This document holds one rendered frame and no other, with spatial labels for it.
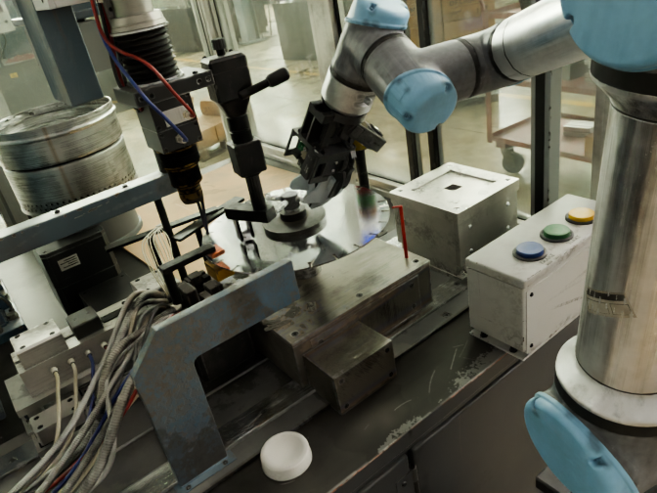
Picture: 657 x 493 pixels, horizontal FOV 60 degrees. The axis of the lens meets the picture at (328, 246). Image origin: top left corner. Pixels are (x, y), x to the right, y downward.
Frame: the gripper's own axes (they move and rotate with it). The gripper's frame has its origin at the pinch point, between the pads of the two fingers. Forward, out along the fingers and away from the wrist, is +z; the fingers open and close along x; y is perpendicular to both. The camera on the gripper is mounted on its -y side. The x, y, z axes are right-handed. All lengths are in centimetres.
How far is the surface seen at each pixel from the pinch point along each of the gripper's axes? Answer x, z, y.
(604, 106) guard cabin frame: 18.3, -27.0, -37.4
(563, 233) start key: 29.6, -13.1, -23.5
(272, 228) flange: -0.9, 5.2, 7.0
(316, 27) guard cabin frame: -54, 0, -40
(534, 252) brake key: 29.8, -11.6, -16.3
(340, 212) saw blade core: 2.6, 1.9, -4.4
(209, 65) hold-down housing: -11.4, -20.2, 17.8
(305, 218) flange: 0.9, 2.8, 1.9
